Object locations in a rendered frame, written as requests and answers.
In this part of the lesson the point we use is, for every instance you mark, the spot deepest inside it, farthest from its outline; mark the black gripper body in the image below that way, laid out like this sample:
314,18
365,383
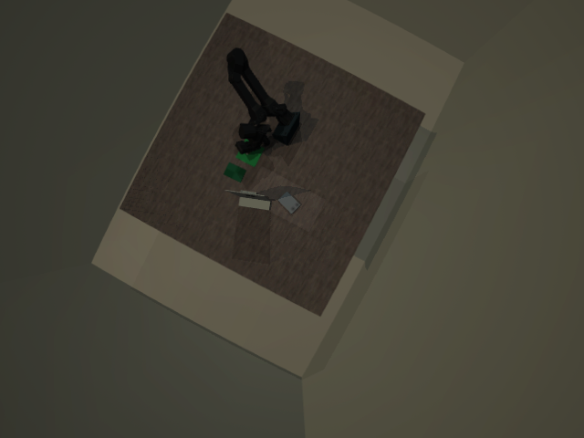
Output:
244,147

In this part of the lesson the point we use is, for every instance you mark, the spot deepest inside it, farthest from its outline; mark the green square mat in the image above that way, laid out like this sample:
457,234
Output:
251,158

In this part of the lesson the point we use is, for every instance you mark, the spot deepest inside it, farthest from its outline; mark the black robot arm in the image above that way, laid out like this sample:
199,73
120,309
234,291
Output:
238,65

